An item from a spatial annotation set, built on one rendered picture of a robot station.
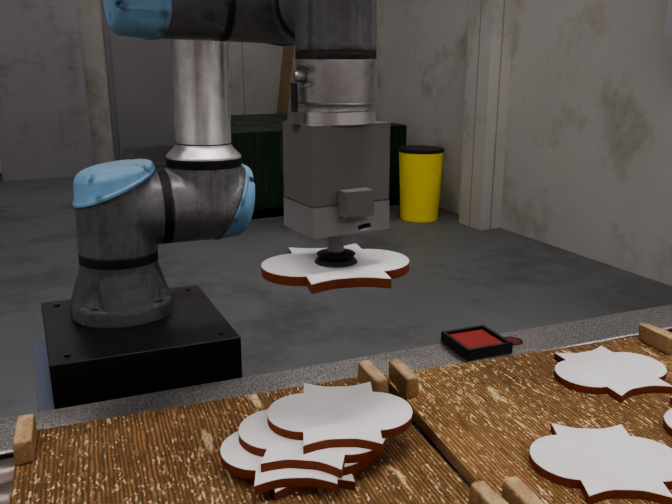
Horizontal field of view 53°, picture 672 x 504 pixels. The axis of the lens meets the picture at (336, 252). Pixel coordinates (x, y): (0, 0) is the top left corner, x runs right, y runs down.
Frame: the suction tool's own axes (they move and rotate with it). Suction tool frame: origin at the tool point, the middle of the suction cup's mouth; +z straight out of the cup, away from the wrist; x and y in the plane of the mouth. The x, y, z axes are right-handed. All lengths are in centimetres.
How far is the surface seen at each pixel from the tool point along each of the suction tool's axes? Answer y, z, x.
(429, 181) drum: 310, 76, 395
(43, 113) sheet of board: 62, 37, 811
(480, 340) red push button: 31.9, 19.0, 13.5
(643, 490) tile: 19.1, 17.3, -23.6
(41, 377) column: -25, 25, 45
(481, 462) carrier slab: 10.3, 18.3, -11.7
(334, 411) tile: -1.3, 14.2, -2.1
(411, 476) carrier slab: 2.7, 18.4, -10.3
